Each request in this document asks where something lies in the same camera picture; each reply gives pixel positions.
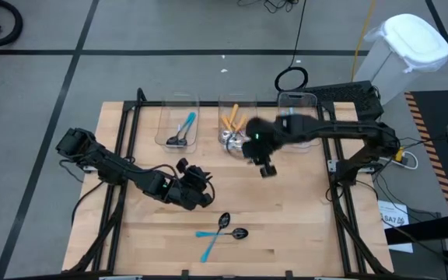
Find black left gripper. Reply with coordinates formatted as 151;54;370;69
171;167;214;210

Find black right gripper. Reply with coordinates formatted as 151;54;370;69
243;116;287;164

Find teal handled black spoon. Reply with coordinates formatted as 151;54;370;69
200;212;232;264
194;227;250;240
177;114;196;148
166;112;197;146

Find clear plastic bin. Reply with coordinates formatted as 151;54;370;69
277;91;322;153
215;91;259;153
152;91;201;153

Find black perforated computer case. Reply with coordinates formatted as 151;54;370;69
300;80;385;121

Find white paper sign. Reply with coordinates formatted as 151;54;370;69
378;200;414;254

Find black yellow striped platform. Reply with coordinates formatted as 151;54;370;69
404;89;448;215

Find white trash can with liner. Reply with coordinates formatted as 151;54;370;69
354;13;448;105

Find black floor beam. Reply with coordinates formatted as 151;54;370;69
383;224;448;245

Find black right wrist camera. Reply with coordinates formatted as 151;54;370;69
261;163;278;179

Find black cable with coil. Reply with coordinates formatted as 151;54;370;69
273;0;310;93

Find black aluminium table frame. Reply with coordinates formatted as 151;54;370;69
63;87;395;280

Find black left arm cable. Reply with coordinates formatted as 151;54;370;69
71;180;105;227

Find tangled black cables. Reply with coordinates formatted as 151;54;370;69
236;0;299;15

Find yellow cable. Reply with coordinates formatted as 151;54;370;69
350;0;376;82

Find white power cable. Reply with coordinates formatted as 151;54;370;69
379;149;419;171

